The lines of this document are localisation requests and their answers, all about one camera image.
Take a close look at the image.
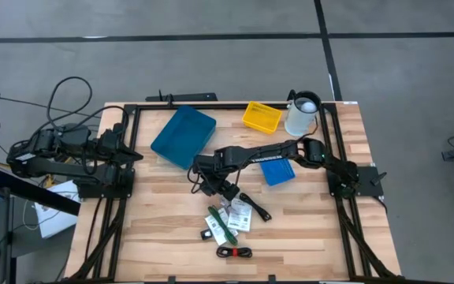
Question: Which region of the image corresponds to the blue plastic basket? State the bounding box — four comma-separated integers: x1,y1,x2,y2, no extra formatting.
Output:
259,157,296,188

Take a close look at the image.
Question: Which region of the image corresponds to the teal plastic bin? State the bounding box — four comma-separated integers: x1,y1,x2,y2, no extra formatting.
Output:
150,104,218,171

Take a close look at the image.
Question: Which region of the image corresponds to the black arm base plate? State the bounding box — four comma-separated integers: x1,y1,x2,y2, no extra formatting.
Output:
357,164,386,199

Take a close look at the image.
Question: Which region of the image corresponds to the white cylindrical container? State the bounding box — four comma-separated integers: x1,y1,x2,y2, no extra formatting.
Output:
283,90,323,137

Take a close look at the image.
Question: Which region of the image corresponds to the white box with green edge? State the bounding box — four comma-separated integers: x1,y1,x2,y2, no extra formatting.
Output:
226,196,253,233

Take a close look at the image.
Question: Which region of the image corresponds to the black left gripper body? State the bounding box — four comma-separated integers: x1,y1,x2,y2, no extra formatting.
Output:
95,123,128,163

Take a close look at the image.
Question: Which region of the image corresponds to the yellow plastic basket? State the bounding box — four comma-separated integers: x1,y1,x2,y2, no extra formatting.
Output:
241,100,284,136

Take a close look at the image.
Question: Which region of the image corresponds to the black cable with red strap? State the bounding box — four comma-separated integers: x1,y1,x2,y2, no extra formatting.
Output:
215,245,254,260

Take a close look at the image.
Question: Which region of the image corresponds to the green braided cable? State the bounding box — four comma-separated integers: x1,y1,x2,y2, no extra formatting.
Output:
207,205,239,246

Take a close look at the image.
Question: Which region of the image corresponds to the black floor cable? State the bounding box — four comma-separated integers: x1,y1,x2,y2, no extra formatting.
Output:
29,76,129,135

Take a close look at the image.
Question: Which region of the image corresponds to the white paper box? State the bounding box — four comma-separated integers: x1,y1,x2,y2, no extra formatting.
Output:
32,179,81,240

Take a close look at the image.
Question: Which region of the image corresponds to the black aluminium table frame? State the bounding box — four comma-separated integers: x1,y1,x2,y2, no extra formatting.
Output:
64,101,402,284

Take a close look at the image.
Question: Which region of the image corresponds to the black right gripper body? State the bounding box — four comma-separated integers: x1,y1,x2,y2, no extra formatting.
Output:
193,151,233,187

